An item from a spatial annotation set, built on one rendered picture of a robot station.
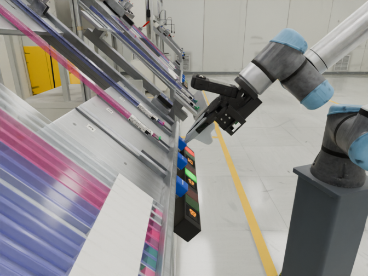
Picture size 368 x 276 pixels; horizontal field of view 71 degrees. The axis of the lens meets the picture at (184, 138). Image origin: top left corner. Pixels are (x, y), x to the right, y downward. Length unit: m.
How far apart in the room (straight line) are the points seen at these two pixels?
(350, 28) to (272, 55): 0.25
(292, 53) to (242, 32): 7.67
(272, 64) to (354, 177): 0.44
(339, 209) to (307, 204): 0.11
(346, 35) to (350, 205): 0.48
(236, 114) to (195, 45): 7.53
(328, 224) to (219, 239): 0.66
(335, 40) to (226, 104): 0.33
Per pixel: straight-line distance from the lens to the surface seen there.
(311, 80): 0.67
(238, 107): 0.66
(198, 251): 1.37
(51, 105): 1.72
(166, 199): 0.39
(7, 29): 0.58
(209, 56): 8.18
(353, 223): 0.99
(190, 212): 0.48
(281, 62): 0.64
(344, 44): 0.81
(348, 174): 0.89
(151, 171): 0.46
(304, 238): 1.03
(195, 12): 8.17
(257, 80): 0.63
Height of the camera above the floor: 0.95
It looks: 20 degrees down
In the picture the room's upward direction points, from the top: straight up
